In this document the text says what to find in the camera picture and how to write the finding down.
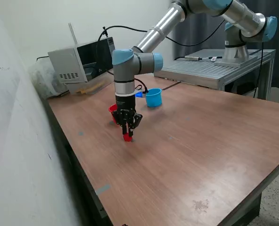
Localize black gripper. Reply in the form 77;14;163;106
112;93;144;137

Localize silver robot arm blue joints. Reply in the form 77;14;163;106
112;0;279;96

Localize red plastic cup bin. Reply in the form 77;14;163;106
108;104;119;125

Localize blue plastic cup bin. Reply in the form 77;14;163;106
145;88;163;108

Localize yellow wooden pieces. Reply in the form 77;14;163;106
76;81;105;95

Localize black flat strip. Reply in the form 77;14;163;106
162;81;181;91

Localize silver microwave oven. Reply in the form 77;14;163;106
47;36;120;84

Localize aluminium profile robot stand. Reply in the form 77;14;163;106
153;48;276;101

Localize translucent plastic bag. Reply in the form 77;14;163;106
27;58;69;99

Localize thin white rod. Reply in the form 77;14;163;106
68;23;78;45

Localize dark grey curtain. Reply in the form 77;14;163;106
172;0;279;95

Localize aluminium base mounting plate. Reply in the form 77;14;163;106
213;53;258;68

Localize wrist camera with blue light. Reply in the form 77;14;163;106
134;88;149;98

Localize black cable with silver plug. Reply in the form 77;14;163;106
184;55;223;62

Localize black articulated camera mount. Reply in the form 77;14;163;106
102;26;114;73

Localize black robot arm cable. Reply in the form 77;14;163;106
97;20;225;71

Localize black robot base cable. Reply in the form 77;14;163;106
252;41;264;98

